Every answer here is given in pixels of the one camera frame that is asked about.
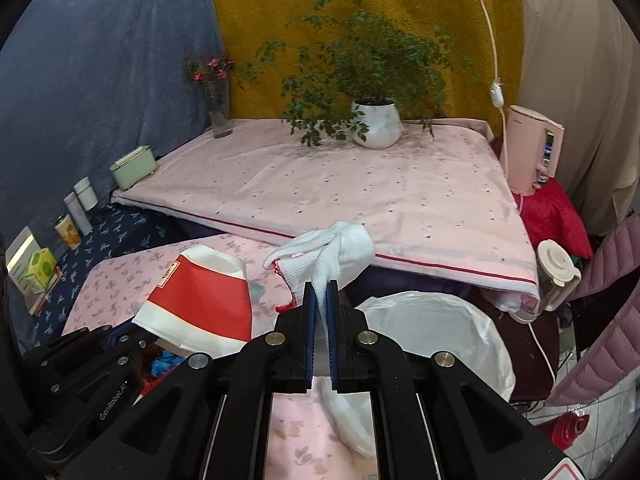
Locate white knitted sock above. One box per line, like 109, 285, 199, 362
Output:
262, 221, 375, 460

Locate red white paper cup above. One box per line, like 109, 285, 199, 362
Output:
134, 245, 252, 359

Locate white trash bag bin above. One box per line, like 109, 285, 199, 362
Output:
358, 292, 516, 400

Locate pink rabbit tablecloth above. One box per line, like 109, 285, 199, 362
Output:
63, 235, 378, 479

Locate pink floral bedsheet upper table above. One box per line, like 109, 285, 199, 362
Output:
112, 118, 538, 299

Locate green yellow carton box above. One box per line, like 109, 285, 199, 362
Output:
24, 248, 56, 292

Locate white flat book box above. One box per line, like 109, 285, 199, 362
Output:
6, 226, 43, 296

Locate orange print tin can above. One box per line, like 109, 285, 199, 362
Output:
54, 214, 81, 250

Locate dark blue floral cloth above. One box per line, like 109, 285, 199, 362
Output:
9, 205, 218, 353

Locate tall white bottle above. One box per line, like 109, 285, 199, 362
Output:
64, 192, 92, 236

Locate white cylindrical canister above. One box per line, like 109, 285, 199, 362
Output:
74, 177, 99, 211

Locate mint green box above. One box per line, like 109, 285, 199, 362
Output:
110, 145, 156, 191

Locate green potted plant white pot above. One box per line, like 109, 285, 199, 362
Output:
235, 0, 475, 148

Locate red cushion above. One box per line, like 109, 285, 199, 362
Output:
512, 178, 593, 259

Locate glass vase red flowers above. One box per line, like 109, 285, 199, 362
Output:
186, 55, 234, 139

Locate pink water dispenser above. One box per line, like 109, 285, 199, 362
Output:
500, 105, 564, 196

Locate red thermos bottle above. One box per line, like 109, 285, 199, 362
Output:
537, 412, 590, 451

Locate pink puffer jacket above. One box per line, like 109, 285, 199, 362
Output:
547, 214, 639, 406

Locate blue fabric backdrop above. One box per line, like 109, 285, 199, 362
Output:
1, 0, 224, 249

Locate beige curtain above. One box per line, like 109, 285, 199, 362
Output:
518, 0, 639, 235

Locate white cable with switch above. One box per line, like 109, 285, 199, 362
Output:
464, 0, 524, 216

